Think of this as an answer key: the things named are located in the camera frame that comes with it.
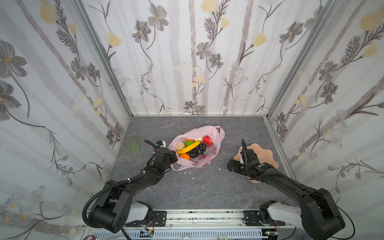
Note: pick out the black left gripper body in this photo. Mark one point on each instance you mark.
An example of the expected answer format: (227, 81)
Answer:
(171, 156)

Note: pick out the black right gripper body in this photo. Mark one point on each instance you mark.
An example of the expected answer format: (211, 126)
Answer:
(245, 157)

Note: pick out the peach scalloped plate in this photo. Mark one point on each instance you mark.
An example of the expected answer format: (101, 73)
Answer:
(264, 156)

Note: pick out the pink plastic bag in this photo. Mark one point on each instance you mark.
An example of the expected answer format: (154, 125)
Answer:
(217, 135)

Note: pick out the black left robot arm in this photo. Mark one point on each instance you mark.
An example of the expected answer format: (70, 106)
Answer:
(109, 208)

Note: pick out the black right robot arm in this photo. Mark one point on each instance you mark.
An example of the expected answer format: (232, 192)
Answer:
(316, 211)

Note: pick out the orange fake tangerine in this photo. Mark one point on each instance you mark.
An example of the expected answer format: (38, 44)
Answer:
(185, 156)

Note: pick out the yellow fake banana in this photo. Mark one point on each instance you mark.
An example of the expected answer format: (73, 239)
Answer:
(187, 149)

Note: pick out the green fake lime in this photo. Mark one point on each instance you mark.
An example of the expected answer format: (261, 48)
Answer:
(189, 143)

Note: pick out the dark fake grape bunch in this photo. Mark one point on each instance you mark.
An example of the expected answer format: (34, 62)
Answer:
(197, 151)

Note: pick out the red fake strawberry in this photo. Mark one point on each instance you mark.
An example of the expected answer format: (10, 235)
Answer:
(207, 140)

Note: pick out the green translucent cup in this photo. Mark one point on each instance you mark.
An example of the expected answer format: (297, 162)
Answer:
(132, 144)

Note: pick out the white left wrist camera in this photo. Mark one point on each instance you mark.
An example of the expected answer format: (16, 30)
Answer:
(161, 144)

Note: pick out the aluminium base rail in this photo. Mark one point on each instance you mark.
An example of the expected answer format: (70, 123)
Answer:
(215, 218)

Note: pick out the white slotted cable duct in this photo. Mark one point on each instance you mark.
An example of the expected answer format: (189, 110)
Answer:
(198, 234)

